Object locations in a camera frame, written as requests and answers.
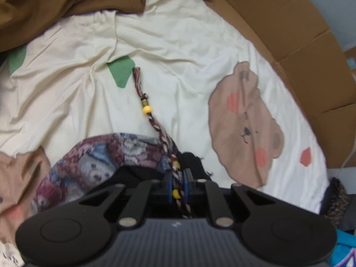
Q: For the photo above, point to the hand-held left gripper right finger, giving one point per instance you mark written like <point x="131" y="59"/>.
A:
<point x="185" y="190"/>

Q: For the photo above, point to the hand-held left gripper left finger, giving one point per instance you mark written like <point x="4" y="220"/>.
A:
<point x="167" y="190"/>

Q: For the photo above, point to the black bear-print shorts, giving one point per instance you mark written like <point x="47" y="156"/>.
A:
<point x="111" y="150"/>

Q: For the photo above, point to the cream bear-print bed sheet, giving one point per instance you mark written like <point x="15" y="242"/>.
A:
<point x="180" y="61"/>

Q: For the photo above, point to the leopard print garment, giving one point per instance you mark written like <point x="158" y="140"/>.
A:
<point x="335" y="200"/>

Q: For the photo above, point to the teal printed jersey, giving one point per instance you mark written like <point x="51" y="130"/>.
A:
<point x="345" y="253"/>

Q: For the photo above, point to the flattened cardboard sheet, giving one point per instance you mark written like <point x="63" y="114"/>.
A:
<point x="292" y="33"/>

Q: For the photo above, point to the light blue container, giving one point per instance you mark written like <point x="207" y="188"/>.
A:
<point x="351" y="62"/>

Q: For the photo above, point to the brown garment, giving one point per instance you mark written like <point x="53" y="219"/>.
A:
<point x="55" y="2"/>

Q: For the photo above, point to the grey refrigerator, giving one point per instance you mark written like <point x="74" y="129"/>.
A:
<point x="333" y="5"/>

